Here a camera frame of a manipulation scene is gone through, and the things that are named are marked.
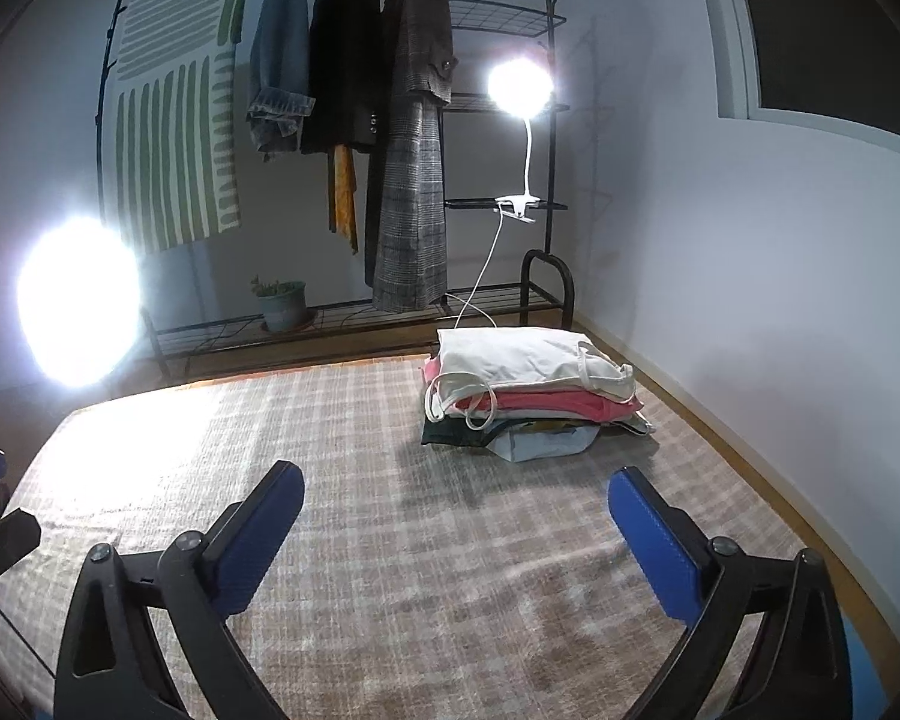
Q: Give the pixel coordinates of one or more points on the beige plaid blanket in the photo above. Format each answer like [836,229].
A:
[420,577]

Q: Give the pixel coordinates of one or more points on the denim jacket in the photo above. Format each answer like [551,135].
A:
[281,52]

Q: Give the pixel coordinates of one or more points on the green striped wall hanging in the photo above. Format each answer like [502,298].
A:
[165,150]

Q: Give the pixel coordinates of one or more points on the black metal clothes rack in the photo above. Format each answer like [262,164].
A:
[568,292]

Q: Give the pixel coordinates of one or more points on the grey plaid coat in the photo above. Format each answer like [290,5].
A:
[412,202]

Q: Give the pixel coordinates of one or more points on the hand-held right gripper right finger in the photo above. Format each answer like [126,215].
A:
[649,532]

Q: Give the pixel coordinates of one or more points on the black coat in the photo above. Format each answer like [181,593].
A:
[345,52]

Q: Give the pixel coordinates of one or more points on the white clip lamp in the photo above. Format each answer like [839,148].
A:
[521,86]

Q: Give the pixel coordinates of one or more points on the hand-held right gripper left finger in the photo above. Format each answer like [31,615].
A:
[262,532]

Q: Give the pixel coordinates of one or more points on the orange scarf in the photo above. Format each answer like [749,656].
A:
[343,195]

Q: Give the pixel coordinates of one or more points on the folded dark garment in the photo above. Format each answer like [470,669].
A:
[454,433]

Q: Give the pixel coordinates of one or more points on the window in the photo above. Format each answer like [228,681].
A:
[832,15]

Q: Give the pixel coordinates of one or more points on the white camisole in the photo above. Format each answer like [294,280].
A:
[517,356]

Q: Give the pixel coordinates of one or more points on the potted plant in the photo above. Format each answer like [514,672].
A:
[283,307]

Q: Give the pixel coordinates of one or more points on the folded light blue garment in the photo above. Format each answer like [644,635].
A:
[540,448]

